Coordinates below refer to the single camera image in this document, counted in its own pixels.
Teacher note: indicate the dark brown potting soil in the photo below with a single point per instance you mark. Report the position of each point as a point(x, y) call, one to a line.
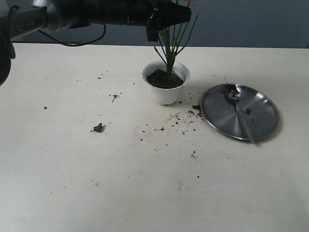
point(165, 80)

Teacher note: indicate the white plastic flower pot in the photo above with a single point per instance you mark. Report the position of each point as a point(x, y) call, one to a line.
point(163, 96)

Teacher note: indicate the grey left Piper arm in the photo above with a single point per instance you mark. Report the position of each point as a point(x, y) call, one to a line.
point(49, 16)

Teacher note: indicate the steel spoon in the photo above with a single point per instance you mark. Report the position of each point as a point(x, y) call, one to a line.
point(234, 96)

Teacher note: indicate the soil clump on table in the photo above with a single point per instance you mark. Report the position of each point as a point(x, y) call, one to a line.
point(100, 128)

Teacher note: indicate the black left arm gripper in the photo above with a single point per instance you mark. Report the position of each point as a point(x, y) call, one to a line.
point(136, 13)

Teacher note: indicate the round steel plate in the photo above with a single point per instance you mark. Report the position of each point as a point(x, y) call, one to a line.
point(258, 111)

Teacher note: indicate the red artificial flower with leaves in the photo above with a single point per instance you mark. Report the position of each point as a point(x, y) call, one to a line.
point(174, 39)

